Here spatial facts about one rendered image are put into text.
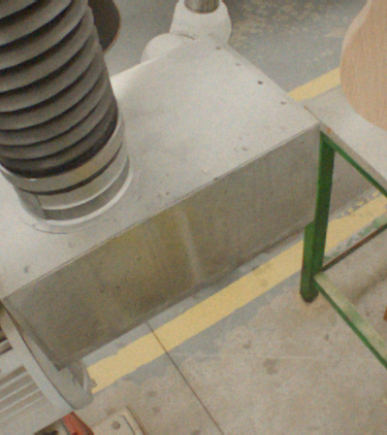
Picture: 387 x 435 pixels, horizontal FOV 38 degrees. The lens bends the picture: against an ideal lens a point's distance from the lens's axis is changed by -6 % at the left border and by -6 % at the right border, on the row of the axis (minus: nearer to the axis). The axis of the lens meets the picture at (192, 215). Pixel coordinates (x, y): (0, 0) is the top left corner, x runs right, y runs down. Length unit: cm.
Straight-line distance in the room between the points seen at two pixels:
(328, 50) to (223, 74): 258
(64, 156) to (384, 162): 97
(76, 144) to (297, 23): 296
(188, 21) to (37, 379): 121
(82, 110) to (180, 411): 167
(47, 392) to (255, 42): 270
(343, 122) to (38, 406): 96
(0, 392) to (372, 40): 70
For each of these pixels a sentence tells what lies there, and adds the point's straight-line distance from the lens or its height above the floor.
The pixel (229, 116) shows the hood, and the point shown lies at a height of 153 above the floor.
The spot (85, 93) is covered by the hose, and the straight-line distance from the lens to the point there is 39.
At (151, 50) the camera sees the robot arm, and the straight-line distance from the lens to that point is 156.
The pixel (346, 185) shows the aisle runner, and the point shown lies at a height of 0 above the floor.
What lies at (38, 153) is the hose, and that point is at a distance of 40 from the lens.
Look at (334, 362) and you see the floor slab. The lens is 204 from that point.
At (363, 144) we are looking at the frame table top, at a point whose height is 93.
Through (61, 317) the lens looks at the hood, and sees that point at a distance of 49.
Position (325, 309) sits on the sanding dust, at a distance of 212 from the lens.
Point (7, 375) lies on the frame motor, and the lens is 66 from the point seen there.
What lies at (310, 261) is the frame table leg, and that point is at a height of 31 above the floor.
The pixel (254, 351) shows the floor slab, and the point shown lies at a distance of 204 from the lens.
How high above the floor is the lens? 188
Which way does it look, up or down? 52 degrees down
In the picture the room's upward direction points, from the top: 11 degrees counter-clockwise
